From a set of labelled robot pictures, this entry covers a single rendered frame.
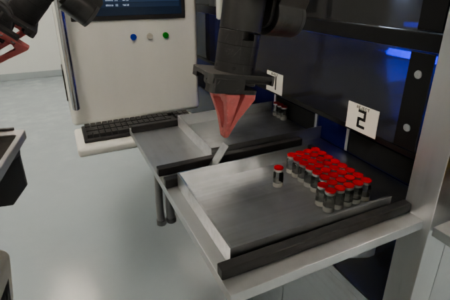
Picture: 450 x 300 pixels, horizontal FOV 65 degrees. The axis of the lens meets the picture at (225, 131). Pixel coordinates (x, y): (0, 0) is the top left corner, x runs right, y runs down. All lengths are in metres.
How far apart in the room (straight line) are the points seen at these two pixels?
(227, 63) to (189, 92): 1.00
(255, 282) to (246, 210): 0.18
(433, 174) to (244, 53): 0.42
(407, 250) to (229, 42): 0.56
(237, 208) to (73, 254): 1.47
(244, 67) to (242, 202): 0.33
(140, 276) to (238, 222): 1.24
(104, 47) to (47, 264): 1.18
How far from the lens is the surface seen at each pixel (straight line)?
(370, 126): 0.79
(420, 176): 0.74
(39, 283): 1.99
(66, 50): 1.29
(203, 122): 1.13
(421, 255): 0.81
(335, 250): 0.64
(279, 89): 1.04
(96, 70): 1.37
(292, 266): 0.60
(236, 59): 0.48
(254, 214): 0.69
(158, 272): 1.87
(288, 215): 0.70
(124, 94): 1.40
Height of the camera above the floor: 1.28
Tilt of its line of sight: 22 degrees down
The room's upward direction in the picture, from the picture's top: straight up
